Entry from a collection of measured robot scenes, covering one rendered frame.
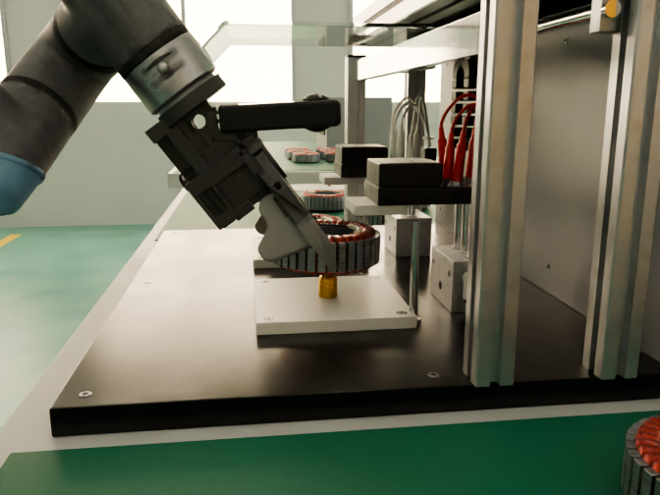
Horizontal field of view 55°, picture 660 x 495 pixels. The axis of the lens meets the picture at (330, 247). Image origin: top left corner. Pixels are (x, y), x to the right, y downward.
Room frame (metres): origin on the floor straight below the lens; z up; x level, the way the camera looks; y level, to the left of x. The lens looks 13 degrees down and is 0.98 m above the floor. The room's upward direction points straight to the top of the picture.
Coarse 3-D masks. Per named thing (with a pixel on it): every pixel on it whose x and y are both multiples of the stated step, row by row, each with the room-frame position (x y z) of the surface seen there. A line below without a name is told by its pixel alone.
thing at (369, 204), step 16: (368, 160) 0.65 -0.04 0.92; (384, 160) 0.63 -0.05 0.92; (400, 160) 0.63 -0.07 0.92; (416, 160) 0.63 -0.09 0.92; (432, 160) 0.64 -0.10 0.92; (368, 176) 0.65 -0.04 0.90; (384, 176) 0.60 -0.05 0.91; (400, 176) 0.60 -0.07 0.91; (416, 176) 0.61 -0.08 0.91; (432, 176) 0.61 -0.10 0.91; (368, 192) 0.64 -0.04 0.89; (384, 192) 0.60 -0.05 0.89; (400, 192) 0.60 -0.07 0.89; (416, 192) 0.60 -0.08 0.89; (432, 192) 0.60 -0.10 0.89; (448, 192) 0.61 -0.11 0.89; (464, 192) 0.61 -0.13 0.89; (352, 208) 0.61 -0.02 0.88; (368, 208) 0.60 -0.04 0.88; (384, 208) 0.60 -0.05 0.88; (400, 208) 0.60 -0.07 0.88; (464, 208) 0.64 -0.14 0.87; (464, 224) 0.64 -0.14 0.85; (464, 240) 0.64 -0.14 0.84
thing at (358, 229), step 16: (320, 224) 0.66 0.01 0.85; (336, 224) 0.66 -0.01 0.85; (352, 224) 0.65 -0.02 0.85; (336, 240) 0.58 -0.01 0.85; (352, 240) 0.58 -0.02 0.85; (368, 240) 0.59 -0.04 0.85; (288, 256) 0.58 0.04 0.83; (304, 256) 0.57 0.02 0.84; (336, 256) 0.58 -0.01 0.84; (352, 256) 0.58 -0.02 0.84; (368, 256) 0.59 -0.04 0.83; (304, 272) 0.58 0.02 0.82; (320, 272) 0.57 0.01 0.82; (336, 272) 0.58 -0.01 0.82; (352, 272) 0.59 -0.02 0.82
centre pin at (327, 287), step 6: (324, 276) 0.62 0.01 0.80; (330, 276) 0.62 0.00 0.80; (318, 282) 0.62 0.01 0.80; (324, 282) 0.62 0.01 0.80; (330, 282) 0.62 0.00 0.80; (336, 282) 0.62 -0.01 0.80; (318, 288) 0.62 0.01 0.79; (324, 288) 0.62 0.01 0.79; (330, 288) 0.62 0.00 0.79; (336, 288) 0.62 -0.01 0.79; (318, 294) 0.62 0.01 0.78; (324, 294) 0.62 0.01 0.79; (330, 294) 0.62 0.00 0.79; (336, 294) 0.62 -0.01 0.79
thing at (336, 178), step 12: (336, 144) 0.90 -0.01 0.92; (348, 144) 0.88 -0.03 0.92; (360, 144) 0.88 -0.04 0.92; (372, 144) 0.88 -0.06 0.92; (336, 156) 0.89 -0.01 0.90; (348, 156) 0.84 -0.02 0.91; (360, 156) 0.84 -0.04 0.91; (372, 156) 0.85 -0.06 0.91; (384, 156) 0.85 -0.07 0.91; (336, 168) 0.88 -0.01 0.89; (348, 168) 0.84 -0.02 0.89; (360, 168) 0.84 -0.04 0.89; (324, 180) 0.84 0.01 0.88; (336, 180) 0.84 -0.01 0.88; (348, 180) 0.84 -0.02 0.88; (360, 180) 0.85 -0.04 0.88
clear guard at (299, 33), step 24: (240, 24) 0.73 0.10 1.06; (264, 24) 0.73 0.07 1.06; (288, 24) 0.74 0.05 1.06; (312, 24) 0.74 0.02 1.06; (336, 24) 0.74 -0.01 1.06; (360, 24) 0.75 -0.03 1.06; (384, 24) 0.75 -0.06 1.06; (408, 24) 0.75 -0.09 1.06; (432, 24) 0.76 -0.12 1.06; (216, 48) 0.84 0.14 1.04
